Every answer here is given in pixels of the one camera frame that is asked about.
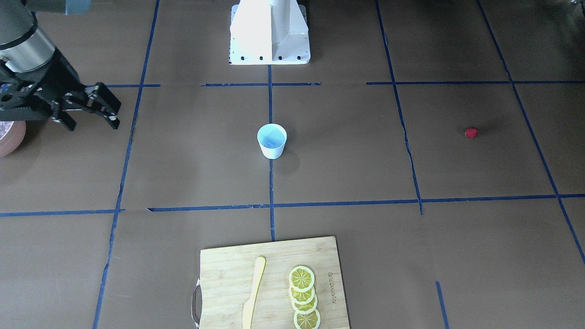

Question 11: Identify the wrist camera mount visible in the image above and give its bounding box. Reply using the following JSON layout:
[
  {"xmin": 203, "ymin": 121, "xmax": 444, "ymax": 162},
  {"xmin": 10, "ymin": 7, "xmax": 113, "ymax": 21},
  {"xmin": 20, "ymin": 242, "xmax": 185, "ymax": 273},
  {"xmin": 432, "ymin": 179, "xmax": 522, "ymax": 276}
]
[{"xmin": 0, "ymin": 62, "xmax": 52, "ymax": 122}]

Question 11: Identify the pink bowl of ice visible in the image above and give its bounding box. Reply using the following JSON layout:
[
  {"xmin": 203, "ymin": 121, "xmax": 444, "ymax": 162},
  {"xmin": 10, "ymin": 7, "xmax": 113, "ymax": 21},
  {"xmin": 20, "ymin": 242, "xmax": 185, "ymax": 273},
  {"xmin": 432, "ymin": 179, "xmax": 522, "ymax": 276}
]
[{"xmin": 0, "ymin": 121, "xmax": 27, "ymax": 158}]

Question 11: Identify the yellow plastic knife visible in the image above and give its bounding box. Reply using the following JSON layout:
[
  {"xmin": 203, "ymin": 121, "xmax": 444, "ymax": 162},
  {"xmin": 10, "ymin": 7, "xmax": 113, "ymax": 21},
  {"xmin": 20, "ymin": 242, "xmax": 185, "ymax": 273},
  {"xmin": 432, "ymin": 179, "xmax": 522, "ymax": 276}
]
[{"xmin": 241, "ymin": 256, "xmax": 266, "ymax": 329}]

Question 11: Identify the red strawberry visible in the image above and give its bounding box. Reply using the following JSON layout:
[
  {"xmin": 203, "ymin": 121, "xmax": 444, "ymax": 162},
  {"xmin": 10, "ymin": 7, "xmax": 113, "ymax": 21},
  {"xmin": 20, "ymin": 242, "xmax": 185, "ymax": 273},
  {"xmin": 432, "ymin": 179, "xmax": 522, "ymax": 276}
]
[{"xmin": 464, "ymin": 127, "xmax": 479, "ymax": 139}]

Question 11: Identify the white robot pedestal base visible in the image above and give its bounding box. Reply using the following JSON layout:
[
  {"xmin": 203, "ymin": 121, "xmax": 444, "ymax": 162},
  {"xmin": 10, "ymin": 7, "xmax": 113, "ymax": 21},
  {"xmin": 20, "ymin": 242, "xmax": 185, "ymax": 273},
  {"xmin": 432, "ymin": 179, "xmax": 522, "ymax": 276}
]
[{"xmin": 229, "ymin": 0, "xmax": 311, "ymax": 65}]

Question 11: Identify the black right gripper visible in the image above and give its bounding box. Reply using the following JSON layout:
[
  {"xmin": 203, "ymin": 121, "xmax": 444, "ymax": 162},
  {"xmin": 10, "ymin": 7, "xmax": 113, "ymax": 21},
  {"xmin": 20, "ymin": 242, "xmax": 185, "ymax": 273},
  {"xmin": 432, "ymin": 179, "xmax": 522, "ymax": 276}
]
[{"xmin": 23, "ymin": 48, "xmax": 121, "ymax": 131}]

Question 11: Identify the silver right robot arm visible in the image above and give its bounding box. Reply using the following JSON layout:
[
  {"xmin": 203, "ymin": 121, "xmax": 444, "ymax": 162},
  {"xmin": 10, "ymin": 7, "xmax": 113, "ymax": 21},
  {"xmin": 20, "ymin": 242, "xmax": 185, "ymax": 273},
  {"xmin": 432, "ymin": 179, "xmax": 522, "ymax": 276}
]
[{"xmin": 0, "ymin": 0, "xmax": 121, "ymax": 131}]

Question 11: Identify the bamboo cutting board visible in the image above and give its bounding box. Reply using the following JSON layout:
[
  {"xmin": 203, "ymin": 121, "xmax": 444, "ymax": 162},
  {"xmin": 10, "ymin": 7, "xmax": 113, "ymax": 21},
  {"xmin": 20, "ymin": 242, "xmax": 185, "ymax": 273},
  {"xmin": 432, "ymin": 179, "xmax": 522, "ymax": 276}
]
[{"xmin": 192, "ymin": 237, "xmax": 350, "ymax": 329}]

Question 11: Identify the light blue paper cup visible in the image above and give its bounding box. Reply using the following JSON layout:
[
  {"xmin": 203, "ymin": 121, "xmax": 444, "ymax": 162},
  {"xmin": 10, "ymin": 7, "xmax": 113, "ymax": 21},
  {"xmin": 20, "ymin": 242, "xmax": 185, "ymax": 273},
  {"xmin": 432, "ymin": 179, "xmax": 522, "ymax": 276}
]
[{"xmin": 257, "ymin": 123, "xmax": 287, "ymax": 159}]

